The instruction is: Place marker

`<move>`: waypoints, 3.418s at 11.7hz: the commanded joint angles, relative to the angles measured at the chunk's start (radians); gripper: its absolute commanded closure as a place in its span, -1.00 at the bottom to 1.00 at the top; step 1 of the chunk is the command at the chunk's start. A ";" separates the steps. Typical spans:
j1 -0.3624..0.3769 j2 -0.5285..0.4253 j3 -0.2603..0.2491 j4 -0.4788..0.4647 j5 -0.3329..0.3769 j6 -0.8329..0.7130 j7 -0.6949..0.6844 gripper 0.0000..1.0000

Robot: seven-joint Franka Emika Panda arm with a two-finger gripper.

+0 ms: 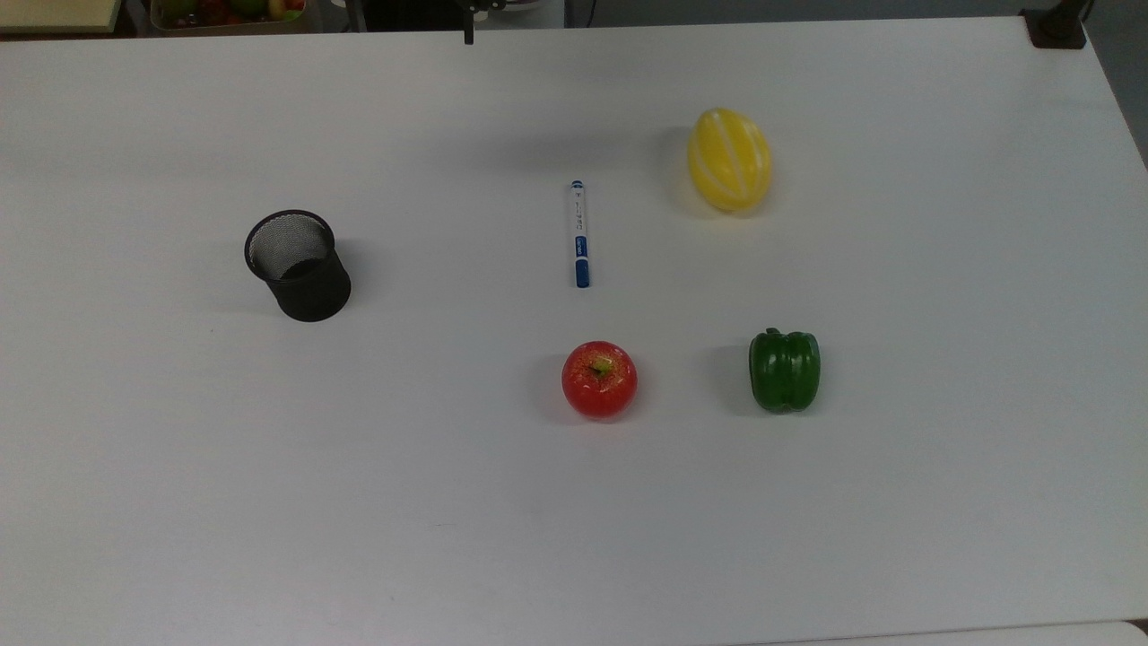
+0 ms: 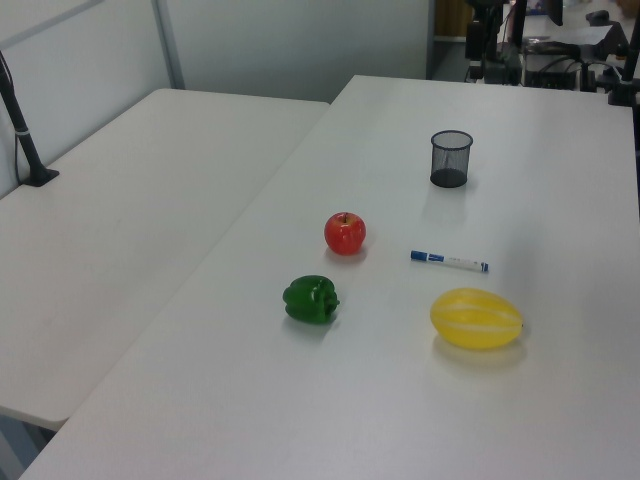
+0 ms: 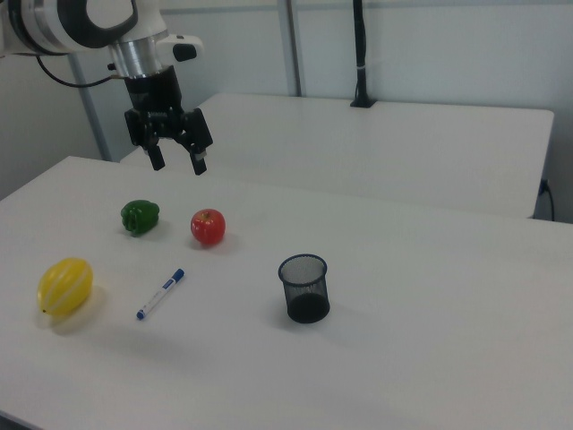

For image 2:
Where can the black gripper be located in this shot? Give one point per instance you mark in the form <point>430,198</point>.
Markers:
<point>491,30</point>

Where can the blue and white marker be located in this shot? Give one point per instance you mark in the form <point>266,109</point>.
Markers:
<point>450,261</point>

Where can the black vertical pole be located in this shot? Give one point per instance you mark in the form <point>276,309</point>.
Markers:
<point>520,22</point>

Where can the black electronics box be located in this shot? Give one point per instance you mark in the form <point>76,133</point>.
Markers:
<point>550,75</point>

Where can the brown wooden cabinet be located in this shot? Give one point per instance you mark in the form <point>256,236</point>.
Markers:
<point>450,17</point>

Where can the black monitor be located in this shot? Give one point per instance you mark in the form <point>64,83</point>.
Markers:
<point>556,11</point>

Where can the black mesh pen cup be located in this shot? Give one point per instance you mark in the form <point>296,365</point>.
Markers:
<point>451,160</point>

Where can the red apple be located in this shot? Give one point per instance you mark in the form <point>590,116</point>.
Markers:
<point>345,235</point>

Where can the yellow striped melon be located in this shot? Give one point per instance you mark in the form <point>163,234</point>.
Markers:
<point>475,320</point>

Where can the green bell pepper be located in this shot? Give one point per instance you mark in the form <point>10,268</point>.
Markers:
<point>307,300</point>

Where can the white adjoining table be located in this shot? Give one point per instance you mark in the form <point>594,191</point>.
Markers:
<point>125,225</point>

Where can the black pole stand with base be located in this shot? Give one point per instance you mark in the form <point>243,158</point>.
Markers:
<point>24,135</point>

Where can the black clamp camera stand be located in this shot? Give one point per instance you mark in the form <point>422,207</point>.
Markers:
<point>625,85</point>

